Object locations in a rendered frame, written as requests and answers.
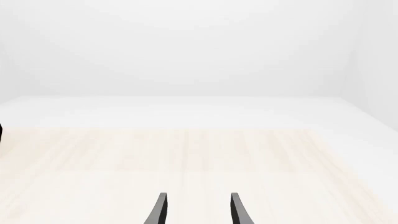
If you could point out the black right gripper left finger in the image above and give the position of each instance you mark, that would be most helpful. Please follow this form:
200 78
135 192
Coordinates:
158 211

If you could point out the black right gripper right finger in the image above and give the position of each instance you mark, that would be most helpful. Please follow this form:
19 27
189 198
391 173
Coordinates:
238 211

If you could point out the black microwave oven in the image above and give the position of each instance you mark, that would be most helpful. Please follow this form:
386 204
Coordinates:
0 133

